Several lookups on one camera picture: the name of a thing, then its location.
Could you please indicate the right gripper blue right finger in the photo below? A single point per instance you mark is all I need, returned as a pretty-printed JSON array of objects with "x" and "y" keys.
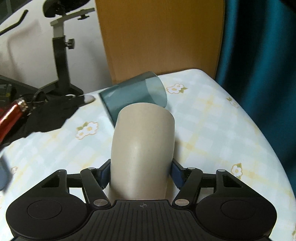
[{"x": 177, "y": 173}]

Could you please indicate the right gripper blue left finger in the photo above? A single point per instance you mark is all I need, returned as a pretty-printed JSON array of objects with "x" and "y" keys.
[{"x": 103, "y": 174}]

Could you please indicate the beige plastic cup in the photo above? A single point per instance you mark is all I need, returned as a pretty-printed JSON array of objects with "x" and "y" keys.
[{"x": 141, "y": 152}]

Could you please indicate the transparent teal plastic cup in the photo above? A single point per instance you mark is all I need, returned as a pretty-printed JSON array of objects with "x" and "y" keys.
[{"x": 146, "y": 87}]

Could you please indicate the blue plastic cup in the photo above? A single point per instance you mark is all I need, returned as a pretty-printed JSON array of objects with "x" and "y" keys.
[{"x": 5, "y": 174}]

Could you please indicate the floral light blue tablecloth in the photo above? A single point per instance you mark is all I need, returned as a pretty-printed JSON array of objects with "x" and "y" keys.
[{"x": 202, "y": 126}]

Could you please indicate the black cloth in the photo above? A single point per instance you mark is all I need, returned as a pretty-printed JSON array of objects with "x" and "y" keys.
[{"x": 48, "y": 117}]

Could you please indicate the red metal thermos bottle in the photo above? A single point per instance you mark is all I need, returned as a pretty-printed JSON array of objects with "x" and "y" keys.
[{"x": 11, "y": 115}]

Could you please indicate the teal blue curtain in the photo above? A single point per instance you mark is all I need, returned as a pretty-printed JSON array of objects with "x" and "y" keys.
[{"x": 257, "y": 67}]

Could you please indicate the wooden door panel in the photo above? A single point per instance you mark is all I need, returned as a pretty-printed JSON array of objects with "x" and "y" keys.
[{"x": 160, "y": 36}]

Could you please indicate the black exercise bike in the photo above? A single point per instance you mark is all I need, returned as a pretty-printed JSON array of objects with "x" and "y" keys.
[{"x": 34, "y": 45}]

